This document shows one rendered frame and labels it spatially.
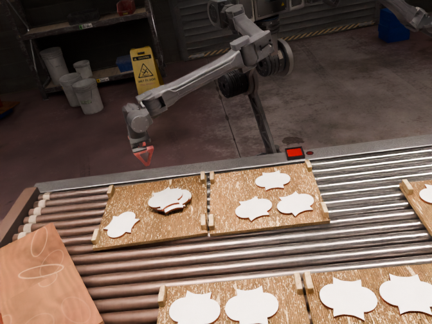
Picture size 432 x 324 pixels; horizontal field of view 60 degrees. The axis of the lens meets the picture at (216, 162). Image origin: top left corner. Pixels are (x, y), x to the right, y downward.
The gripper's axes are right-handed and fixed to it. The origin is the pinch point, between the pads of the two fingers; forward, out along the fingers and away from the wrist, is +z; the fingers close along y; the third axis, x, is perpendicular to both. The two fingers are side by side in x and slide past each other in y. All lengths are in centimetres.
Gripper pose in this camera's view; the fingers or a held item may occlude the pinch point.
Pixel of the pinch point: (144, 157)
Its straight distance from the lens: 135.9
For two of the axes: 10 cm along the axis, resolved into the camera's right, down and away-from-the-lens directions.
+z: 1.3, 8.3, 5.4
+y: -3.4, -4.8, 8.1
